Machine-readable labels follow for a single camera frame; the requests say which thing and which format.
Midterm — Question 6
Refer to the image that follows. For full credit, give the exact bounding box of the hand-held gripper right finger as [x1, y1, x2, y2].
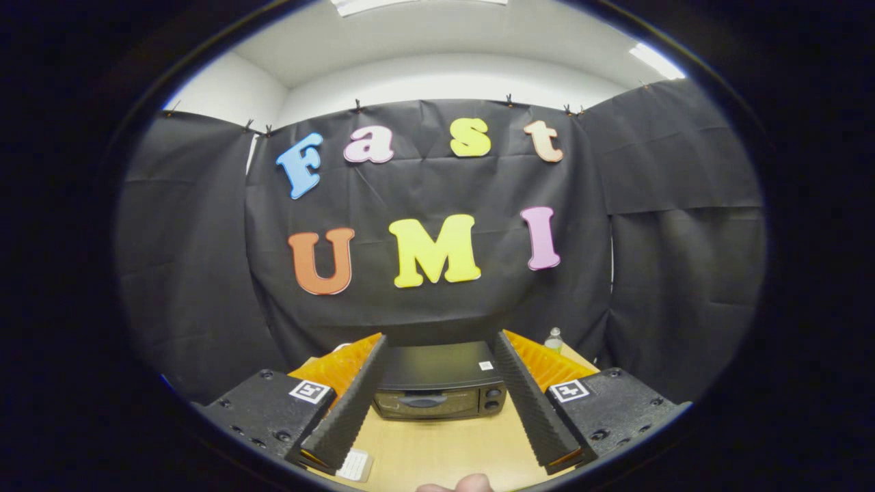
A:
[492, 329, 692, 476]

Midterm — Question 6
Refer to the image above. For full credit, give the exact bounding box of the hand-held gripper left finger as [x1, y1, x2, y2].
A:
[193, 333, 388, 477]

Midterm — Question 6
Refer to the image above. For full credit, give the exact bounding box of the black toaster oven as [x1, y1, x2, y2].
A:
[373, 340, 509, 421]

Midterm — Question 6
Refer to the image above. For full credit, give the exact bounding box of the white food tray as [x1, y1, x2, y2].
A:
[335, 448, 374, 483]

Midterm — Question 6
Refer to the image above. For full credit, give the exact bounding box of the ceiling light panel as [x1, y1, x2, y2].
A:
[628, 42, 686, 81]
[331, 0, 511, 16]

